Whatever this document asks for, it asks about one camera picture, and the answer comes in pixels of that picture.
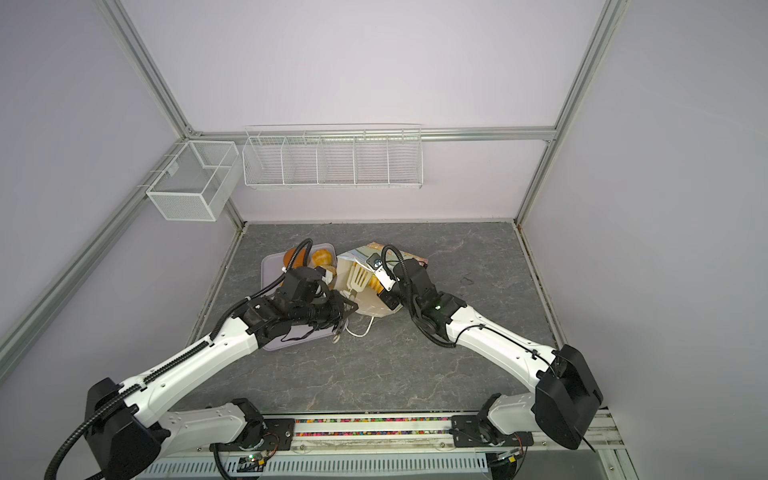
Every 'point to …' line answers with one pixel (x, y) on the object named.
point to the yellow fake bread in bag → (375, 283)
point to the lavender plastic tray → (272, 266)
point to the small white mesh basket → (196, 183)
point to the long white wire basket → (334, 157)
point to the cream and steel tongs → (358, 278)
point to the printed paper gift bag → (369, 304)
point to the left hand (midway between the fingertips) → (356, 312)
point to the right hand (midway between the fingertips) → (384, 274)
